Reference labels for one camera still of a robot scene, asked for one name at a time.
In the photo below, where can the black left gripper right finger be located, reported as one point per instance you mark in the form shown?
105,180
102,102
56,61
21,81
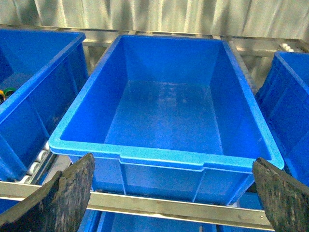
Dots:
285,200

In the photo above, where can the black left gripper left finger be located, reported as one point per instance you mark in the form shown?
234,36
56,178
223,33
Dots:
57,206

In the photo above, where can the lower middle-left blue bin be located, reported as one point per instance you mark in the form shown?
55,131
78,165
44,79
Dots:
90,221

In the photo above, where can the lower middle-right blue bin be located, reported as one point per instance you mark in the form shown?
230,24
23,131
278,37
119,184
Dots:
117,222

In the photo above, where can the lower far-right blue bin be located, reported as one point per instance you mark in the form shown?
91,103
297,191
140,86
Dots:
247,200

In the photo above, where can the front steel rack crossbar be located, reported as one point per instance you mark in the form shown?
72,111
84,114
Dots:
184,211

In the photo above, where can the far right blue bin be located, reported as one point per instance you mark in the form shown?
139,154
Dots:
284,103

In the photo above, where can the green push button right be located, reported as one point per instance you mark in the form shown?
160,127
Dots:
9,91

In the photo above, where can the upper left blue bin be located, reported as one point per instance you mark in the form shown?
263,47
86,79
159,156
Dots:
45,71

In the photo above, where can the upper right blue bin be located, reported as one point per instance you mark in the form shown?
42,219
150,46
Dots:
168,117

